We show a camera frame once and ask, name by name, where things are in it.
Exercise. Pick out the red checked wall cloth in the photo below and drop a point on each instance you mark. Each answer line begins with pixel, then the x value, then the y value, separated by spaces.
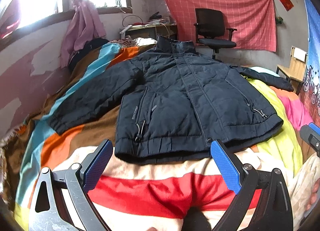
pixel 254 20

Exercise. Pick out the red paper wall decoration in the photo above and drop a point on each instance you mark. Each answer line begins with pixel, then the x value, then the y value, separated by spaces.
pixel 287 4

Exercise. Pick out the black office chair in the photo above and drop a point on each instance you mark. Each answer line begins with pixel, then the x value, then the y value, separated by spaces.
pixel 210 30

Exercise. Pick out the colourful striped bed blanket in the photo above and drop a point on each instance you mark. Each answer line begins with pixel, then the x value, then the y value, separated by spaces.
pixel 160 196

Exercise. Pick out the dark navy padded jacket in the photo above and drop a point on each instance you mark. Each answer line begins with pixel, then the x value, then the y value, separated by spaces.
pixel 174 102

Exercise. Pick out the blue patterned door curtain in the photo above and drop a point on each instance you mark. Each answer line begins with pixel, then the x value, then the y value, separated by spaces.
pixel 309 93

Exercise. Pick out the pink curtain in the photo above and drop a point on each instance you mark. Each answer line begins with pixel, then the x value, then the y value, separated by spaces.
pixel 84 26

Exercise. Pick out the wooden chair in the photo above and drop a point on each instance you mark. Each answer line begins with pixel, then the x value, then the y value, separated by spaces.
pixel 294 73

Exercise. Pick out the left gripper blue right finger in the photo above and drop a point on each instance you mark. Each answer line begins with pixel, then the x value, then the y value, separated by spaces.
pixel 273 210

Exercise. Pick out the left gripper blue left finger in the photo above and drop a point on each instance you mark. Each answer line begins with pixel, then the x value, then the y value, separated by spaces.
pixel 49 210

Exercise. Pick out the white cloth on chair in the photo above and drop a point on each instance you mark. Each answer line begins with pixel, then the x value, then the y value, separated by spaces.
pixel 299 54

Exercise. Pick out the wooden desk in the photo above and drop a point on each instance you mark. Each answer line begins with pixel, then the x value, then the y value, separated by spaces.
pixel 153 31

